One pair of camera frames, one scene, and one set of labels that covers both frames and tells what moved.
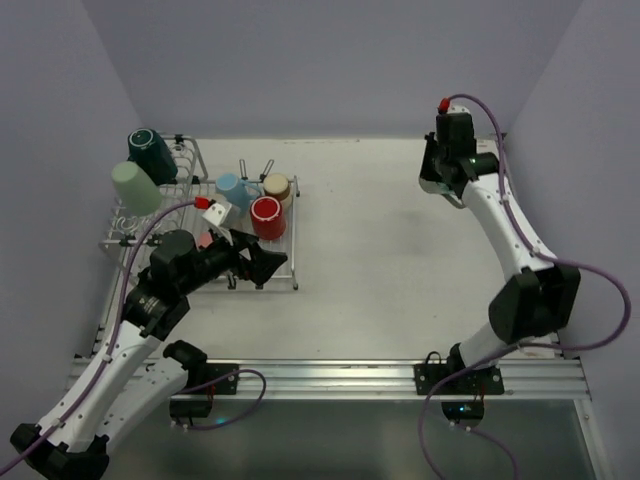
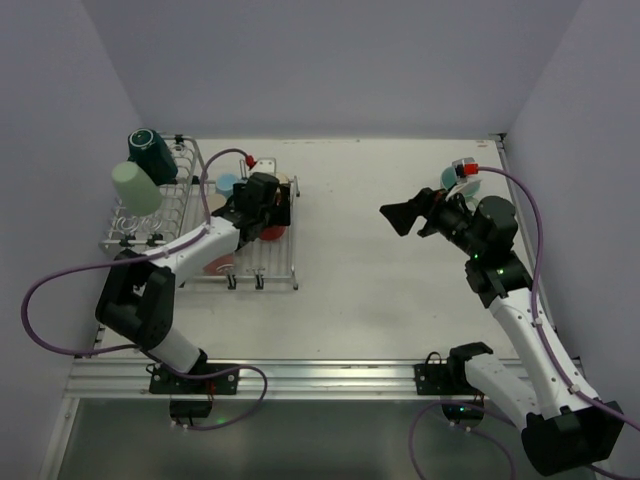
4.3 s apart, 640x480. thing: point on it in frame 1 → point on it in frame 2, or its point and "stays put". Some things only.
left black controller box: (190, 408) stays put
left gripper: (245, 259) → (282, 207)
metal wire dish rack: (195, 205) stays put
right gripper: (430, 167) → (425, 213)
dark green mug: (150, 153) stays put
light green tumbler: (137, 194) stays put
